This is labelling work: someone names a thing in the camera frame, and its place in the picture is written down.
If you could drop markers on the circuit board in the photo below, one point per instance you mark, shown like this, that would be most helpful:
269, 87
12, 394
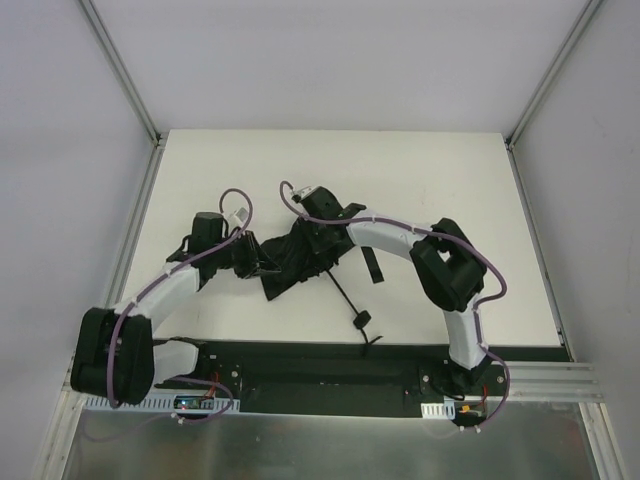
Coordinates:
474, 410
189, 402

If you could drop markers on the right circuit board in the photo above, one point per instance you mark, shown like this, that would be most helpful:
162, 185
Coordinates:
474, 410

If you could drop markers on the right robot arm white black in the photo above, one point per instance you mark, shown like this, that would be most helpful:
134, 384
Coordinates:
450, 270

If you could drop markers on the right white cable duct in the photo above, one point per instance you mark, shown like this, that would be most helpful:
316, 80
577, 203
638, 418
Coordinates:
438, 411

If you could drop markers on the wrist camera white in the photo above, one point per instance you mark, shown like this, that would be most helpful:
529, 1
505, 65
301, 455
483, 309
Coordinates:
300, 194
238, 218

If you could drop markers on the left circuit board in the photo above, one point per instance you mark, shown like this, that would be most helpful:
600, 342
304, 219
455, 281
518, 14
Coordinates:
189, 402

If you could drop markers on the white cable duct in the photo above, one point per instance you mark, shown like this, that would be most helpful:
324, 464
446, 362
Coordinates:
438, 411
163, 403

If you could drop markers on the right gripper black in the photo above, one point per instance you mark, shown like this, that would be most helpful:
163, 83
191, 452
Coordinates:
304, 239

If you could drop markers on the left aluminium frame post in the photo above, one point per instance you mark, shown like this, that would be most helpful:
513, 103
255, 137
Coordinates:
119, 69

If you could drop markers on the left white cable duct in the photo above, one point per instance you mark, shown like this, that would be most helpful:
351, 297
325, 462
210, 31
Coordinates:
163, 403

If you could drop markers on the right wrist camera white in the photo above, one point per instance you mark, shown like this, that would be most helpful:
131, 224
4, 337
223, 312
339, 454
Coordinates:
300, 194

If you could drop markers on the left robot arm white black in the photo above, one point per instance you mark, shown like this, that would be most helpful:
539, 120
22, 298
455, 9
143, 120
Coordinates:
116, 356

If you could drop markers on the black folding umbrella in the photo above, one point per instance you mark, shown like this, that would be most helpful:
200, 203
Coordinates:
298, 264

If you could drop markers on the aluminium cross rail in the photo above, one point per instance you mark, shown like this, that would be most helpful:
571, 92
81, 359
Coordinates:
568, 382

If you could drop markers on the right aluminium frame post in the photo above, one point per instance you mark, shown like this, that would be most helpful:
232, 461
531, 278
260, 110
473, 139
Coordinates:
566, 49

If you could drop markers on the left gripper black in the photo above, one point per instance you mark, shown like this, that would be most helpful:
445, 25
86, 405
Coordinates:
248, 255

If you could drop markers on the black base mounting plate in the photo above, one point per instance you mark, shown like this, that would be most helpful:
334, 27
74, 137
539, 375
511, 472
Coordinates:
346, 379

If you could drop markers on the aluminium frame post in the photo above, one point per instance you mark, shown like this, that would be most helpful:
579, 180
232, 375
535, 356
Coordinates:
119, 69
566, 49

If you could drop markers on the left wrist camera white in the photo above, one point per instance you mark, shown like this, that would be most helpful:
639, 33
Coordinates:
238, 218

